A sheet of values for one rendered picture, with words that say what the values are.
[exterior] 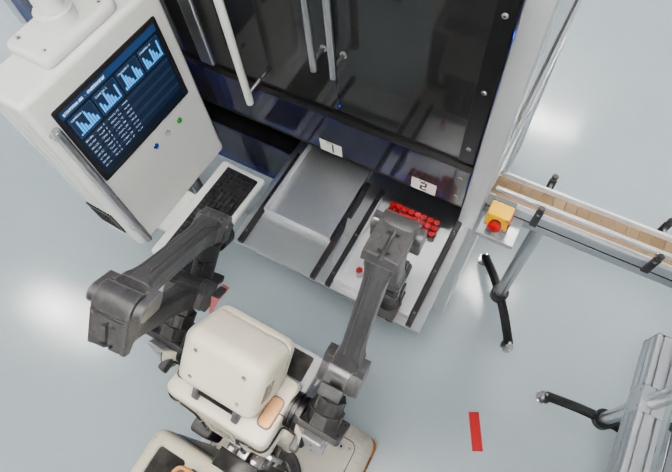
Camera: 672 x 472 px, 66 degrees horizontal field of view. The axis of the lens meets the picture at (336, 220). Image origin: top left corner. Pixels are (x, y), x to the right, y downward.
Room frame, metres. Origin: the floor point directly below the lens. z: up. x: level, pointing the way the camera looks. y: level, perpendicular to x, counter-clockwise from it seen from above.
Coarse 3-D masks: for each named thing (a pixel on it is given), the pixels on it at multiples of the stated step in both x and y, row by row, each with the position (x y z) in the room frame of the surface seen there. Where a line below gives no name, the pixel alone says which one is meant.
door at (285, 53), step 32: (224, 0) 1.24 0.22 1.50; (256, 0) 1.17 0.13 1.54; (288, 0) 1.11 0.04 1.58; (320, 0) 1.05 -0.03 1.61; (256, 32) 1.19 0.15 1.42; (288, 32) 1.12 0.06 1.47; (320, 32) 1.06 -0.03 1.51; (224, 64) 1.29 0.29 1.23; (256, 64) 1.20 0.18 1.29; (288, 64) 1.13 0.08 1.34; (320, 64) 1.07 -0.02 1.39; (320, 96) 1.07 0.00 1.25
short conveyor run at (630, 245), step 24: (504, 192) 0.82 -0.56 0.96; (528, 192) 0.83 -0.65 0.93; (552, 192) 0.80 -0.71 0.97; (528, 216) 0.75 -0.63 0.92; (552, 216) 0.73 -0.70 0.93; (576, 216) 0.70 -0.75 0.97; (600, 216) 0.70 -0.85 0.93; (576, 240) 0.65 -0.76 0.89; (600, 240) 0.62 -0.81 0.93; (624, 240) 0.60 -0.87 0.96; (648, 240) 0.60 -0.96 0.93; (624, 264) 0.56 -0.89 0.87; (648, 264) 0.52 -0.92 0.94
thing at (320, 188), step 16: (304, 160) 1.11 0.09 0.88; (320, 160) 1.10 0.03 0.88; (336, 160) 1.09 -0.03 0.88; (288, 176) 1.04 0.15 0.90; (304, 176) 1.04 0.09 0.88; (320, 176) 1.03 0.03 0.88; (336, 176) 1.03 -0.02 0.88; (352, 176) 1.02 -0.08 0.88; (368, 176) 0.99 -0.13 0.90; (288, 192) 0.99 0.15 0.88; (304, 192) 0.98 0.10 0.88; (320, 192) 0.97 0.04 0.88; (336, 192) 0.96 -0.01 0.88; (352, 192) 0.95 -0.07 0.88; (272, 208) 0.93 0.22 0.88; (288, 208) 0.92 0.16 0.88; (304, 208) 0.91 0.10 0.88; (320, 208) 0.90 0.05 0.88; (336, 208) 0.89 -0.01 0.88; (304, 224) 0.85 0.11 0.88; (320, 224) 0.84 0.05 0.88; (336, 224) 0.83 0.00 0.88
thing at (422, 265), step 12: (384, 204) 0.88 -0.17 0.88; (372, 216) 0.83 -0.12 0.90; (360, 240) 0.76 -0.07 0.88; (444, 240) 0.72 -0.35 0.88; (360, 252) 0.71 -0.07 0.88; (420, 252) 0.69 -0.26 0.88; (432, 252) 0.68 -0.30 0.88; (348, 264) 0.68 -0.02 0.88; (360, 264) 0.67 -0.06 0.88; (420, 264) 0.64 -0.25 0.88; (432, 264) 0.64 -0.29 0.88; (336, 276) 0.63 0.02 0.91; (348, 276) 0.64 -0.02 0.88; (408, 276) 0.61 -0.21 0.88; (420, 276) 0.60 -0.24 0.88; (348, 288) 0.59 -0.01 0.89; (408, 288) 0.57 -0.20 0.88; (420, 288) 0.56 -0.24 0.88; (408, 300) 0.53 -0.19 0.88; (408, 312) 0.48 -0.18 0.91
